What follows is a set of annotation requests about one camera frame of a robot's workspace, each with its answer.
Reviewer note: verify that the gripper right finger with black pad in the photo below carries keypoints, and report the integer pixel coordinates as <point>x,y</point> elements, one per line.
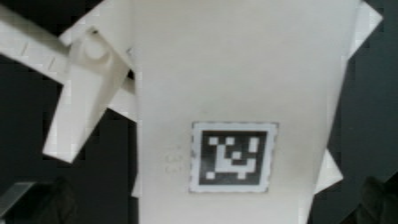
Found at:
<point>377,208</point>

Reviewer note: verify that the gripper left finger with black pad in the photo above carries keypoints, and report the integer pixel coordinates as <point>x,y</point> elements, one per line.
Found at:
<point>38,202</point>

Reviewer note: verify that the white cabinet drawer box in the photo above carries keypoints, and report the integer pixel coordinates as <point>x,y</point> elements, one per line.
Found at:
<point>240,64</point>

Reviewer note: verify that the white cabinet body box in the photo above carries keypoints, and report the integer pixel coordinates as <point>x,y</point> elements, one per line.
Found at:
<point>111,20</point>

